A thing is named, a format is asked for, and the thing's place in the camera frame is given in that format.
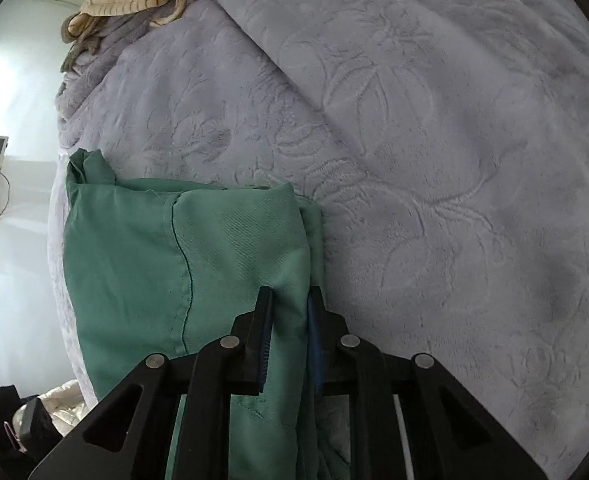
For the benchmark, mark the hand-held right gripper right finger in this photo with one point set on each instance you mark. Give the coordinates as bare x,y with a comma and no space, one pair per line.
315,345

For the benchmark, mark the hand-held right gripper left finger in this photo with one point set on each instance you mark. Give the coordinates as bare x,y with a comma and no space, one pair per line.
266,345

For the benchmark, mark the green button shirt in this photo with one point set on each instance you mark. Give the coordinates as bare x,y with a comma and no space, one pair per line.
124,260

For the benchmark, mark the white puffy jacket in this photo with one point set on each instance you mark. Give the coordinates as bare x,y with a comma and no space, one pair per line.
72,405

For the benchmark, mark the grey embossed plush blanket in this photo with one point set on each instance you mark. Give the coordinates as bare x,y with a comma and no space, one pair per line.
399,135

